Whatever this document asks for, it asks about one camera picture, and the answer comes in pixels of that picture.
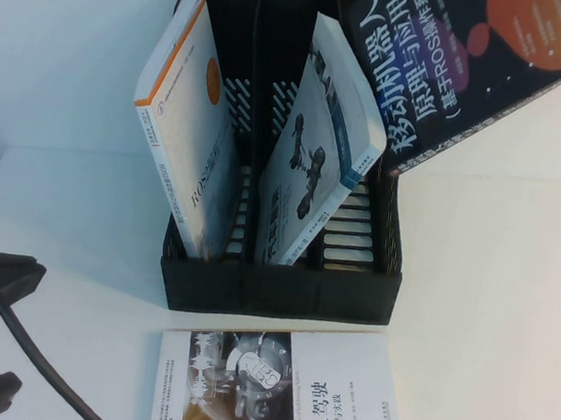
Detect black plastic file rack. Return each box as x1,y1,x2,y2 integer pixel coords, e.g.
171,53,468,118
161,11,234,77
142,0,433,336

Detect dark blue colourful book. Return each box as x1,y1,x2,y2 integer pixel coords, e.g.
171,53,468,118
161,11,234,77
328,0,561,196

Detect white book with black robots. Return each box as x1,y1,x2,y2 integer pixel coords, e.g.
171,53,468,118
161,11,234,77
249,7,400,275

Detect white book with grey photo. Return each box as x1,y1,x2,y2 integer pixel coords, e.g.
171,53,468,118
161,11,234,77
152,310,421,420

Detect white book with orange stripe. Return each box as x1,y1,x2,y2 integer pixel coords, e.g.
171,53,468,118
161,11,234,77
116,0,260,266

